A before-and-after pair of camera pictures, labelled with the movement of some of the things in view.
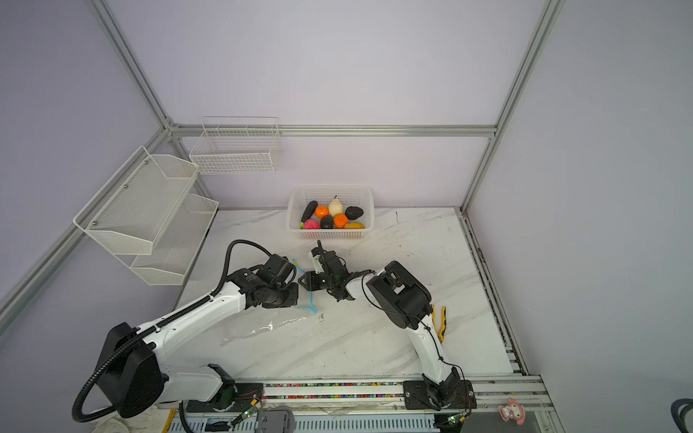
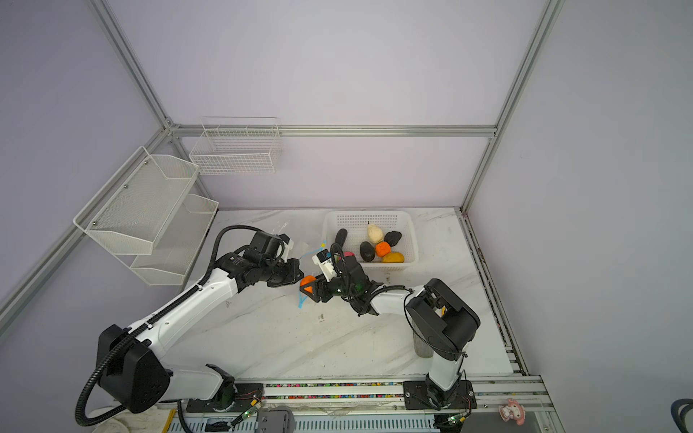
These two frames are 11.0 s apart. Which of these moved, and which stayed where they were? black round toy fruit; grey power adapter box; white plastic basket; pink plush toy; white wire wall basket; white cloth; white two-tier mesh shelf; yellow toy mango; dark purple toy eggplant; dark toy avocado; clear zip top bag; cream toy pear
Moved: cream toy pear; white plastic basket; dark purple toy eggplant; yellow toy mango; clear zip top bag; dark toy avocado; black round toy fruit
Stayed: white wire wall basket; grey power adapter box; white two-tier mesh shelf; white cloth; pink plush toy
